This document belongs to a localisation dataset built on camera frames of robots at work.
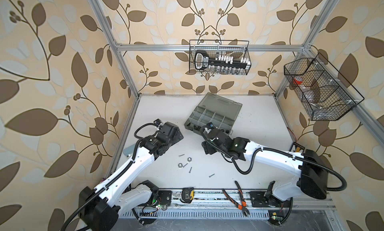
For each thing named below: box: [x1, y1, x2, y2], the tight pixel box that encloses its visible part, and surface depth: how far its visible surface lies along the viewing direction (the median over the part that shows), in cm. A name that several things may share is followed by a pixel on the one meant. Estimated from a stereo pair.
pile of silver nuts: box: [178, 154, 192, 168], surface depth 88 cm
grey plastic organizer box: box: [184, 92, 243, 135], surface depth 107 cm
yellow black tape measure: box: [179, 187, 195, 204], surface depth 75 cm
